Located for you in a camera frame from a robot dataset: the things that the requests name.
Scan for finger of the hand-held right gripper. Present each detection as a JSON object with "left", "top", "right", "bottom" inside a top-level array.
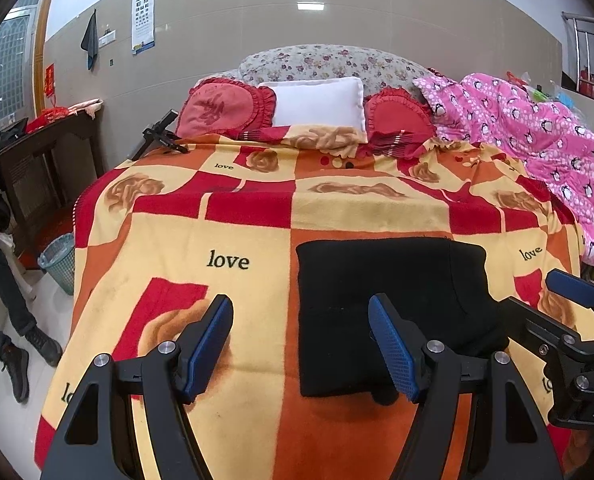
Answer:
[
  {"left": 546, "top": 268, "right": 594, "bottom": 311},
  {"left": 504, "top": 296, "right": 585, "bottom": 358}
]

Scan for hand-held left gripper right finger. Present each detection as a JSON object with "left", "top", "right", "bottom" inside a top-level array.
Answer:
[{"left": 368, "top": 293, "right": 564, "bottom": 480}]

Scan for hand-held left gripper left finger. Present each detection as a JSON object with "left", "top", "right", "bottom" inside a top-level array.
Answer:
[{"left": 39, "top": 294, "right": 235, "bottom": 480}]

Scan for black pants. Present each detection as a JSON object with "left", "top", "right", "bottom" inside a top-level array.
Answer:
[{"left": 295, "top": 238, "right": 510, "bottom": 406}]

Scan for red orange printed blanket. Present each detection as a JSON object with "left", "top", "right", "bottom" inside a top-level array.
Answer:
[{"left": 34, "top": 127, "right": 594, "bottom": 480}]

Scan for pink penguin quilt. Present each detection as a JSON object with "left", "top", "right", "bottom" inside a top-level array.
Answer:
[{"left": 412, "top": 72, "right": 594, "bottom": 267}]

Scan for pale blue mesh wastebasket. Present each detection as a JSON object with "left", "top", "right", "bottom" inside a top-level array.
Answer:
[{"left": 38, "top": 232, "right": 76, "bottom": 296}]

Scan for green plastic bags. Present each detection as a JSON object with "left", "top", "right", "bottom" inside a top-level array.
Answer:
[{"left": 524, "top": 82, "right": 578, "bottom": 108}]

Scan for black folding stand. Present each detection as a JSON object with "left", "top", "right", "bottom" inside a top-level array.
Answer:
[{"left": 132, "top": 109, "right": 189, "bottom": 162}]

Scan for small red heart pillow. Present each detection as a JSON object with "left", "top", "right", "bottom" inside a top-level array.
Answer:
[{"left": 363, "top": 87, "right": 438, "bottom": 146}]

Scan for large red heart pillow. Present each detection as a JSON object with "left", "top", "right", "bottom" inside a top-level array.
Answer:
[{"left": 176, "top": 78, "right": 278, "bottom": 140}]

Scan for dark wooden cabinet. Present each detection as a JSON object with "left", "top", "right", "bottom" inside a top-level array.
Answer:
[{"left": 0, "top": 102, "right": 105, "bottom": 256}]

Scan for white pillow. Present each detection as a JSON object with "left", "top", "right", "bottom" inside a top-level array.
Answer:
[{"left": 258, "top": 77, "right": 368, "bottom": 143}]

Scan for metal stair railing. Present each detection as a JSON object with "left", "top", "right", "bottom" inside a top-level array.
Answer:
[{"left": 561, "top": 11, "right": 594, "bottom": 106}]

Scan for pink cloth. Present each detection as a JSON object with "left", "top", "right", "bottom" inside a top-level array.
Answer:
[{"left": 69, "top": 98, "right": 104, "bottom": 121}]

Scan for red cloth bundle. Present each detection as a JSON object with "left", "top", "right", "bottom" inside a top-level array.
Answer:
[{"left": 26, "top": 106, "right": 78, "bottom": 133}]

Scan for black bag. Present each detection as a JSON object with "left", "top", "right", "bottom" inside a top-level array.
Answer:
[{"left": 0, "top": 117, "right": 30, "bottom": 148}]

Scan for floral grey pillow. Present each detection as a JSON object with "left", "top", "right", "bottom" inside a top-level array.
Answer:
[{"left": 238, "top": 44, "right": 430, "bottom": 101}]

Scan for dark hanging cloth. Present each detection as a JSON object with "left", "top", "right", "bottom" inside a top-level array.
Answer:
[{"left": 80, "top": 9, "right": 99, "bottom": 72}]

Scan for glass block window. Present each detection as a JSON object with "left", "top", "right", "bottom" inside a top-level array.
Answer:
[{"left": 0, "top": 0, "right": 48, "bottom": 136}]

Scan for eye chart wall poster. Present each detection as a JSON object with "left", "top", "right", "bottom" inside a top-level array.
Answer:
[{"left": 131, "top": 0, "right": 156, "bottom": 55}]

